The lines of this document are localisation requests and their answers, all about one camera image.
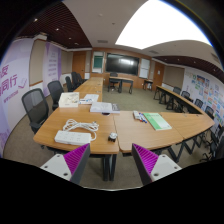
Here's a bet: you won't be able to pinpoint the white power strip cable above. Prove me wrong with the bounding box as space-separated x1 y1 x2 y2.
62 118 100 143

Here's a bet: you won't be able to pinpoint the large black wall screen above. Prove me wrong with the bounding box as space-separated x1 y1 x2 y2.
105 52 141 77

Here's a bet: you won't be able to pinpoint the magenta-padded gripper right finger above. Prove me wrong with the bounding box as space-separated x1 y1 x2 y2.
130 143 183 187

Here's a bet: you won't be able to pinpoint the white wall board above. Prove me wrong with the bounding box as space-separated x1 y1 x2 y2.
138 58 151 80

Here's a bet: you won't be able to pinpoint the small dark side desk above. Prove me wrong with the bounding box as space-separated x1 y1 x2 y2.
142 78 155 91

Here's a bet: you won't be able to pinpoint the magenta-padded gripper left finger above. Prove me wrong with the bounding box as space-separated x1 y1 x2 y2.
39 143 92 186

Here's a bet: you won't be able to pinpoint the long wooden side table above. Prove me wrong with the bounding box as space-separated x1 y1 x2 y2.
153 84 205 116

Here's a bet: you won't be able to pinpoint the black office chair group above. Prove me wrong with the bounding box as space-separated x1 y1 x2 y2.
172 85 224 163
64 71 85 93

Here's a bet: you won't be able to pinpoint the green booklet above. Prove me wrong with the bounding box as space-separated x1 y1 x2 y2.
143 112 173 132

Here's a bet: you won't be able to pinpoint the large ceiling light panel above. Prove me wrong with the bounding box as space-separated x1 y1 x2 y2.
114 0 213 51

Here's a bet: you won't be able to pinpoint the white power strip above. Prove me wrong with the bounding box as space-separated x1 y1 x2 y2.
54 129 93 147

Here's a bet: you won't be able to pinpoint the black chair behind desk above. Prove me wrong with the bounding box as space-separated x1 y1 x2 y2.
109 71 120 91

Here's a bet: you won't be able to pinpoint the blue marker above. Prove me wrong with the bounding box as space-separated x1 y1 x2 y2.
139 112 149 124

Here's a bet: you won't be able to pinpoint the colourful wall posters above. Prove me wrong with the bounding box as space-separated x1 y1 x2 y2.
182 66 224 128

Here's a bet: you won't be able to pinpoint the white board eraser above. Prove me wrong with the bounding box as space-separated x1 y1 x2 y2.
132 110 143 121

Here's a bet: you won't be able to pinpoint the white paper stack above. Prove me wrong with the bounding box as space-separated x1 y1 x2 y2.
79 93 100 105

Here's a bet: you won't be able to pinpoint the open white box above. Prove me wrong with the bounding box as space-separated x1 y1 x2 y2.
58 91 81 109

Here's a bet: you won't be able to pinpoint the black mesh office chair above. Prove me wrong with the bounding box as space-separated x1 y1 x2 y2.
21 88 51 135
46 80 65 112

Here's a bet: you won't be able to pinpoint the dark wooden desk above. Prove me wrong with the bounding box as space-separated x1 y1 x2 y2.
107 75 135 95

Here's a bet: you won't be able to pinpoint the white and purple wall banner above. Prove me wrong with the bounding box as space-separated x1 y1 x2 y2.
0 37 35 158

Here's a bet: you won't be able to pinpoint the green wall board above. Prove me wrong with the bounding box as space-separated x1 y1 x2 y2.
91 50 105 75

